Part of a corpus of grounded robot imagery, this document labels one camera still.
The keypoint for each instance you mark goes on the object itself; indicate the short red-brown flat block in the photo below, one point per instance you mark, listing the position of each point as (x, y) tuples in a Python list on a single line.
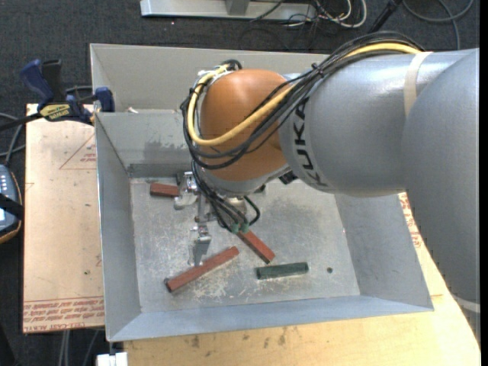
[(164, 190)]

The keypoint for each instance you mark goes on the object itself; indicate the long red-brown flat block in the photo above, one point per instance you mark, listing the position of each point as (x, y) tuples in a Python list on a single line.
[(213, 265)]

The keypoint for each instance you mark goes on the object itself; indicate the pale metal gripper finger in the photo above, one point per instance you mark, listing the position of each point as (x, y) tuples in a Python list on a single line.
[(202, 252), (191, 253)]

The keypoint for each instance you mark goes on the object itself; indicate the dark green flat block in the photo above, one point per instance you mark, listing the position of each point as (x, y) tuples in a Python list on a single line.
[(282, 270)]

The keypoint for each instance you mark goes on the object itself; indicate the black cylinder on white bracket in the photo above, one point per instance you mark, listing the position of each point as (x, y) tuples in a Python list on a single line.
[(288, 177)]

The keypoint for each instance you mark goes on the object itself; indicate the grey metal bin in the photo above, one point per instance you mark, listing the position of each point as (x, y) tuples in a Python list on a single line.
[(164, 242)]

